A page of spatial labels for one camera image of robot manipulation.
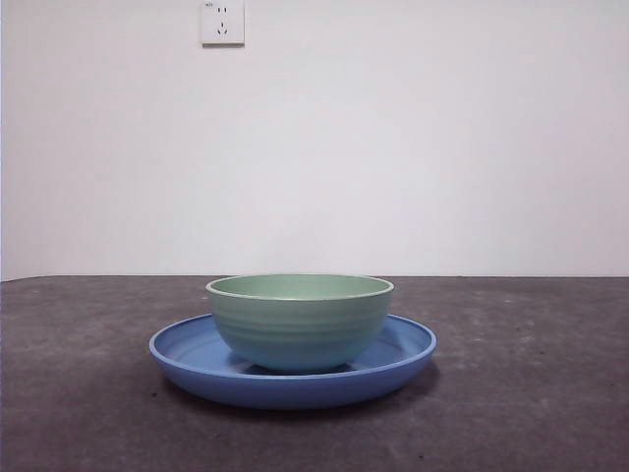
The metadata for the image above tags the green ribbed bowl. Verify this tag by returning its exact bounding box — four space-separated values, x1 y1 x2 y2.
204 273 396 373

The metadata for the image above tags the blue round plate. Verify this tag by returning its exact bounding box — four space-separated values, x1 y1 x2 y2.
148 312 438 411

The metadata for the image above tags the white wall socket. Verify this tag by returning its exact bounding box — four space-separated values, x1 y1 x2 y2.
200 0 246 49

